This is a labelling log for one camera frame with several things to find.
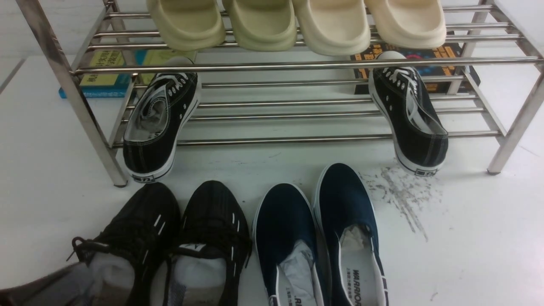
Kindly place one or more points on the black knit sneaker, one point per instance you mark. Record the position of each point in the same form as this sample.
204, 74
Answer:
127, 253
203, 264

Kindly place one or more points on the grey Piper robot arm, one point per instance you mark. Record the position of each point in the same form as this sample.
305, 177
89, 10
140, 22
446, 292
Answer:
70, 286

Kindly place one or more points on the navy slip-on shoe right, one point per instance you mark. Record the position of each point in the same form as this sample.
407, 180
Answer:
345, 217

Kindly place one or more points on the navy slip-on shoe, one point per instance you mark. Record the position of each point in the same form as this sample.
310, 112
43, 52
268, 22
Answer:
285, 242
345, 217

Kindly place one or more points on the navy slip-on shoe left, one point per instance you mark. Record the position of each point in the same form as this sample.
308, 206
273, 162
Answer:
285, 242

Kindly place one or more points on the stainless steel shoe rack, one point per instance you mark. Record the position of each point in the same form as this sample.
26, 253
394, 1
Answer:
69, 76

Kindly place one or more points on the black canvas sneaker left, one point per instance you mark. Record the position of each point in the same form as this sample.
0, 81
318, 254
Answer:
150, 139

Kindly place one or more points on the black canvas sneaker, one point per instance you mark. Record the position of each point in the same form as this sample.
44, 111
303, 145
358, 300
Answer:
150, 139
420, 140

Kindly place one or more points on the green slide sandal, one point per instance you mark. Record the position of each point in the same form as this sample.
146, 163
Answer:
188, 25
262, 25

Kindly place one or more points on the cream slide sandal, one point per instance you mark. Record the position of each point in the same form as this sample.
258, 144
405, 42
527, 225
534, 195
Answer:
414, 24
333, 27

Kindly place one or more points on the black canvas sneaker right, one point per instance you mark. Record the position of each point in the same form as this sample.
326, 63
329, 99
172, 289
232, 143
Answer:
420, 140

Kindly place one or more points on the green slide sandal far left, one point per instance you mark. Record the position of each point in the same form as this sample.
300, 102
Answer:
188, 25

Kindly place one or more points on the cream slide sandal far right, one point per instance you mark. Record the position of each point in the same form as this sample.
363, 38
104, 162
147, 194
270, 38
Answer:
414, 24

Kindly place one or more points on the yellow blue book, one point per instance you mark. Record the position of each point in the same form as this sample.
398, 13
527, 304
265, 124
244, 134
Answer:
115, 85

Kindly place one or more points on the black orange book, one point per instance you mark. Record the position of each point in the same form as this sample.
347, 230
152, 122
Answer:
448, 50

